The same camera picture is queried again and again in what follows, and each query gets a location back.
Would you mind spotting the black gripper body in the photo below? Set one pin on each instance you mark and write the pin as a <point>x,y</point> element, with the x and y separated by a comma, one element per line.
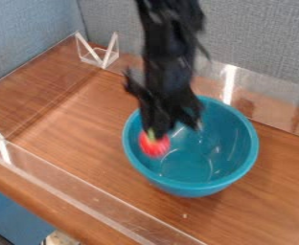
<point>163,87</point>

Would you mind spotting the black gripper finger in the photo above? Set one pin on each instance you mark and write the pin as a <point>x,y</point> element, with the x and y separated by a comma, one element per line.
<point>158,121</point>

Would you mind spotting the red toy strawberry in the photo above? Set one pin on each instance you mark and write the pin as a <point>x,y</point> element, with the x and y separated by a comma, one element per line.
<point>151,146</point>

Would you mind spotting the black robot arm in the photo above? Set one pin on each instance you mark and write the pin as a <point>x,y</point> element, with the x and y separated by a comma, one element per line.
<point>171,23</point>

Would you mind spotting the blue plastic bowl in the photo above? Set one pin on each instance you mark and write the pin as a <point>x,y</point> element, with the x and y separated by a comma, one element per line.
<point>207,159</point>

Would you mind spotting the clear acrylic back barrier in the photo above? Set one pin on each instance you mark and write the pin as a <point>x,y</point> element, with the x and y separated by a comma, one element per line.
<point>266,99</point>

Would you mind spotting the clear acrylic barrier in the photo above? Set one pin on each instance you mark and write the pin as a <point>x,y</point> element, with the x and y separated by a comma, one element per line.
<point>29,175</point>
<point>266,99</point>

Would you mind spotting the clear acrylic front barrier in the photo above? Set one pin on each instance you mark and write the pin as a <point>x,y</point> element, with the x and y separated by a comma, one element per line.
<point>29,175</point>

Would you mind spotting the clear acrylic corner bracket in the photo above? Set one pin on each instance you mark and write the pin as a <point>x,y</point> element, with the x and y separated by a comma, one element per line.
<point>100,57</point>

